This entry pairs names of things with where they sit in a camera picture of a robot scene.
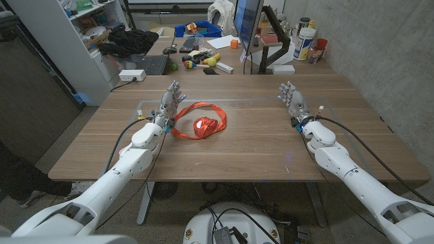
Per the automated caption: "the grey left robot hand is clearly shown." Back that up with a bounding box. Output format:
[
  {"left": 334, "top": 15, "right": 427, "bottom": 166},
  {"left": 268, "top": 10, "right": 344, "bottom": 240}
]
[{"left": 153, "top": 80, "right": 187, "bottom": 134}]

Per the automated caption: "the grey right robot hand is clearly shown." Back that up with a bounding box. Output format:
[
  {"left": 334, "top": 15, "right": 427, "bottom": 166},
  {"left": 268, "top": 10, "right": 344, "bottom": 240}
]
[{"left": 277, "top": 81, "right": 315, "bottom": 131}]

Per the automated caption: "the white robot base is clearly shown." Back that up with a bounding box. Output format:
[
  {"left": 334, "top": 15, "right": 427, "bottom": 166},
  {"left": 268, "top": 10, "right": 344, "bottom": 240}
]
[{"left": 182, "top": 202, "right": 281, "bottom": 244}]

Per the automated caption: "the white flat box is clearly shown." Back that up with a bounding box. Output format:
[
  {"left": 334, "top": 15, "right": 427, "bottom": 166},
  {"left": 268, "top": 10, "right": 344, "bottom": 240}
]
[{"left": 272, "top": 64, "right": 296, "bottom": 75}]

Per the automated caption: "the orange ribbon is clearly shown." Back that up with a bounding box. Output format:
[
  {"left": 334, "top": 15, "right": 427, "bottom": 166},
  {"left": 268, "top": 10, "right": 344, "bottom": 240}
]
[{"left": 169, "top": 101, "right": 228, "bottom": 140}]

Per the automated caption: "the small white oblong box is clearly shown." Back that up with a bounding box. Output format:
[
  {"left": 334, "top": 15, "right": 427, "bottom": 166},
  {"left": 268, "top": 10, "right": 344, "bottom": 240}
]
[{"left": 216, "top": 62, "right": 234, "bottom": 75}]

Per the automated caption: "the black laptop keyboard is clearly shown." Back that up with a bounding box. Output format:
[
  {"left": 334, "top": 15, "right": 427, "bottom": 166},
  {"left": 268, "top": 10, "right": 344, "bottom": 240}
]
[{"left": 130, "top": 54, "right": 170, "bottom": 76}]

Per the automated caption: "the white power strip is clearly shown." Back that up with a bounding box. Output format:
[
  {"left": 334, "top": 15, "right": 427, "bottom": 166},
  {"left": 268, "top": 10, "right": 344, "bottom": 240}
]
[{"left": 118, "top": 69, "right": 147, "bottom": 82}]

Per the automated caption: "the colourful toy maraca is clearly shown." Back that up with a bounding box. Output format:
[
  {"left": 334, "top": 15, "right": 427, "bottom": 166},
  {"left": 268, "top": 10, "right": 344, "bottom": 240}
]
[{"left": 184, "top": 60, "right": 210, "bottom": 70}]

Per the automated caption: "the clear glass jar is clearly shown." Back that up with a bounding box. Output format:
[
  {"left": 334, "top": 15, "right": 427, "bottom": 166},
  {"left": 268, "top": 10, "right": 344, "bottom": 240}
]
[{"left": 307, "top": 45, "right": 323, "bottom": 64}]

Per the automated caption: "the white wipes canister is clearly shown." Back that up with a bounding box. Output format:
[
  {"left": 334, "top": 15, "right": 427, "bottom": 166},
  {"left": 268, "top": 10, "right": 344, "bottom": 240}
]
[{"left": 293, "top": 27, "right": 317, "bottom": 62}]

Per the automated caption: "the red book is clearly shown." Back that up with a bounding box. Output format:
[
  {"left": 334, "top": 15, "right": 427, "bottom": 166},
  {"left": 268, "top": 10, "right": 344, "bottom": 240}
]
[{"left": 260, "top": 33, "right": 279, "bottom": 45}]

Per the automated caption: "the black clothing pile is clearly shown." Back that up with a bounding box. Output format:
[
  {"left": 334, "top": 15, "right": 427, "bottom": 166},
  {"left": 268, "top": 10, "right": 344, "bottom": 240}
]
[{"left": 97, "top": 28, "right": 160, "bottom": 58}]

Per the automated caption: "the dark lidded bottle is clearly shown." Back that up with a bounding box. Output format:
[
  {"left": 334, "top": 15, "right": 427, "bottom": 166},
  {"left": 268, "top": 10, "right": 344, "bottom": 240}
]
[{"left": 298, "top": 16, "right": 311, "bottom": 35}]

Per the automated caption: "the white paper sheet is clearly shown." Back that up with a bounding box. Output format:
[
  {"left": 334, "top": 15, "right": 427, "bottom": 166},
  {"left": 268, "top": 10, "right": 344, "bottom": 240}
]
[{"left": 206, "top": 35, "right": 240, "bottom": 50}]

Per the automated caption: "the blue plastic bin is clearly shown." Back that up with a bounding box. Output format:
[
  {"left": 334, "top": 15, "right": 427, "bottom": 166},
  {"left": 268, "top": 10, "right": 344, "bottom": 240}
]
[{"left": 174, "top": 20, "right": 223, "bottom": 38}]

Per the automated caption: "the computer monitor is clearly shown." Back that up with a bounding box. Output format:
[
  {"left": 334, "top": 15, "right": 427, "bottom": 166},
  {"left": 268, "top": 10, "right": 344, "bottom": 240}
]
[{"left": 233, "top": 0, "right": 264, "bottom": 55}]

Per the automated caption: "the grey table leg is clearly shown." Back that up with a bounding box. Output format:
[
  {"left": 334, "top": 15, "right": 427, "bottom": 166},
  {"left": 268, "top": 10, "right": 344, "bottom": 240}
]
[
  {"left": 307, "top": 182, "right": 328, "bottom": 228},
  {"left": 136, "top": 182, "right": 155, "bottom": 226}
]

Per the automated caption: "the white jacket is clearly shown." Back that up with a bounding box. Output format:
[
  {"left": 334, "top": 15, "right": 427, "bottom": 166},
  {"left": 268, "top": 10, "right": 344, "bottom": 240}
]
[{"left": 207, "top": 0, "right": 237, "bottom": 35}]

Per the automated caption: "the white shelf unit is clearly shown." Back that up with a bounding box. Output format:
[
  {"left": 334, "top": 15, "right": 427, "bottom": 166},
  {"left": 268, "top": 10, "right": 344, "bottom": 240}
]
[{"left": 6, "top": 0, "right": 132, "bottom": 106}]

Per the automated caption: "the white robot torso edge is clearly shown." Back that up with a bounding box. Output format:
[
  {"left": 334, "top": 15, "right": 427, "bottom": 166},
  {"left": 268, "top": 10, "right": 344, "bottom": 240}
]
[{"left": 0, "top": 235, "right": 137, "bottom": 244}]

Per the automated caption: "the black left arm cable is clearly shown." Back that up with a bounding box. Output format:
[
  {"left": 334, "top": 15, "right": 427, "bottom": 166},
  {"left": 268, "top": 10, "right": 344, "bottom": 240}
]
[{"left": 103, "top": 117, "right": 155, "bottom": 174}]

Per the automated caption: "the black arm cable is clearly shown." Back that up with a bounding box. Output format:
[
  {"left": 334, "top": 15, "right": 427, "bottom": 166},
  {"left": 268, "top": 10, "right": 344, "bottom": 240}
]
[
  {"left": 317, "top": 116, "right": 434, "bottom": 207},
  {"left": 103, "top": 117, "right": 155, "bottom": 174}
]

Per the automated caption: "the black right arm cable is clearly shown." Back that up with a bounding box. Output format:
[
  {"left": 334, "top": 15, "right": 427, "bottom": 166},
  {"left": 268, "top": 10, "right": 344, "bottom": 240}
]
[{"left": 317, "top": 116, "right": 434, "bottom": 207}]

